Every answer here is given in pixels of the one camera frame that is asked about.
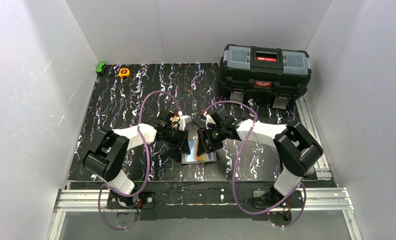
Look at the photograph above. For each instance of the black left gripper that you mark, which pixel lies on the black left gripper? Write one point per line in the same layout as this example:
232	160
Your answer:
183	143

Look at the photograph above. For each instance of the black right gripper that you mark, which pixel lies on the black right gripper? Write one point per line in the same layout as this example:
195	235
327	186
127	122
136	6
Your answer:
204	141

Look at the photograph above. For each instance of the grey blue card holder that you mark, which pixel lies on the grey blue card holder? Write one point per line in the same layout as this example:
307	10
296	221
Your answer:
192	158

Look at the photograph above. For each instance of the orange credit card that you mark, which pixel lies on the orange credit card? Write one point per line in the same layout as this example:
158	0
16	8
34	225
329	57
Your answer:
201	158

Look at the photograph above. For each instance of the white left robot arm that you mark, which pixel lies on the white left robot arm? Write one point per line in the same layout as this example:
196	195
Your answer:
106	152

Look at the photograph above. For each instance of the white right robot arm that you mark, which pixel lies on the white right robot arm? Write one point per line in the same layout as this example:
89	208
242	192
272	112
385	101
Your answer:
297	149

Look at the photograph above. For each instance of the yellow tape measure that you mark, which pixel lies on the yellow tape measure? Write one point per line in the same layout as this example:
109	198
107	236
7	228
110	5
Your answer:
123	72

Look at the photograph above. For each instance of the black toolbox with clear lids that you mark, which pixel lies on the black toolbox with clear lids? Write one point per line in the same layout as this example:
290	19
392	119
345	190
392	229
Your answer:
276	76

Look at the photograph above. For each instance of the green small tool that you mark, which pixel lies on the green small tool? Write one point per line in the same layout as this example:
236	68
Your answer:
100	68

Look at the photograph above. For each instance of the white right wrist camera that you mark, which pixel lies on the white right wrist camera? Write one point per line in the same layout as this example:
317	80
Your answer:
209	121

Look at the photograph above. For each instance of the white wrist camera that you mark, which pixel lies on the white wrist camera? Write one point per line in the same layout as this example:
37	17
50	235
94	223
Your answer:
209	121
182	121

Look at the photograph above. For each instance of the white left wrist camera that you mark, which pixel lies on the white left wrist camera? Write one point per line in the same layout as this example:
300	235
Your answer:
182	121

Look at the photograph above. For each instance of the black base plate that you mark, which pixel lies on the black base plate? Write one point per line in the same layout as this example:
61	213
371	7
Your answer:
191	200

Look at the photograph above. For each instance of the aluminium frame rails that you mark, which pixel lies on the aluminium frame rails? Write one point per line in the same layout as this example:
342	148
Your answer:
328	212

